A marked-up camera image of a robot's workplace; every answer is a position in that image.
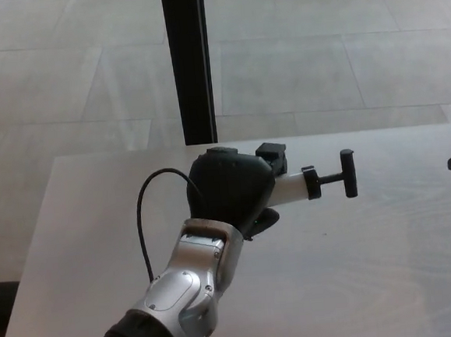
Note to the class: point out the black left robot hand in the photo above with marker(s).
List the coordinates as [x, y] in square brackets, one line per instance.
[231, 187]

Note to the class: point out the black vertical frame post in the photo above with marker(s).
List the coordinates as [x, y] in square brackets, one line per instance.
[190, 62]

